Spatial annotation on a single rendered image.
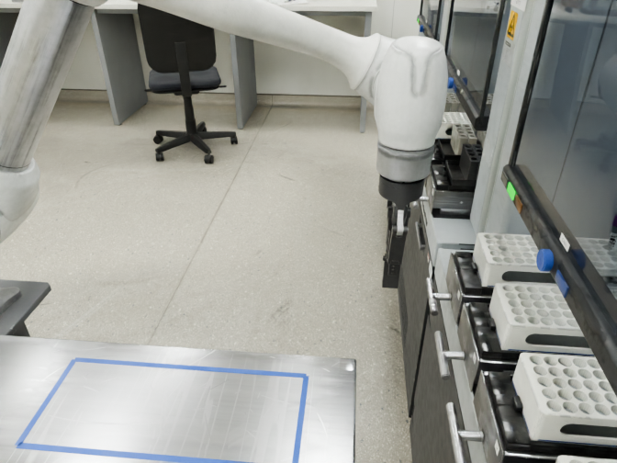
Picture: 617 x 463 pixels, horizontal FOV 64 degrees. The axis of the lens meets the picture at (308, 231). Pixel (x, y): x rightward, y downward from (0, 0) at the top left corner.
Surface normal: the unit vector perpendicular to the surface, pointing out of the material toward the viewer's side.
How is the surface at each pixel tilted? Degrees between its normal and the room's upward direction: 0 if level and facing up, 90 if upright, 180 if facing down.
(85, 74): 90
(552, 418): 90
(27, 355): 0
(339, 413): 0
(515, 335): 90
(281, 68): 90
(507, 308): 0
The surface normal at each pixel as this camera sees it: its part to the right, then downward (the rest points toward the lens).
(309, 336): 0.00, -0.85
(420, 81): 0.00, 0.39
